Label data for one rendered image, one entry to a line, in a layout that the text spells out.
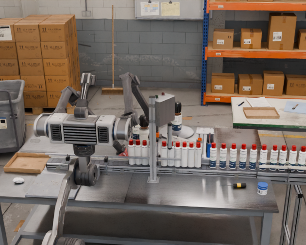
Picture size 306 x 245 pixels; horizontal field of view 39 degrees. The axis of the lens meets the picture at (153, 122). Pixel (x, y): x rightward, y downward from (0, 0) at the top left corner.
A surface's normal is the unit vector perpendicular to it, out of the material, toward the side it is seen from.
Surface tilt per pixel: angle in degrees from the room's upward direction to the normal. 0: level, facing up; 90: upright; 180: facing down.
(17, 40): 90
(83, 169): 90
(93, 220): 0
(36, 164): 0
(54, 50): 90
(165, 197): 0
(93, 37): 90
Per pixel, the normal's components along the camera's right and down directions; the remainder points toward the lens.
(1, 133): 0.19, 0.44
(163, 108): 0.75, 0.26
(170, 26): -0.14, 0.40
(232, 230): -0.01, -0.91
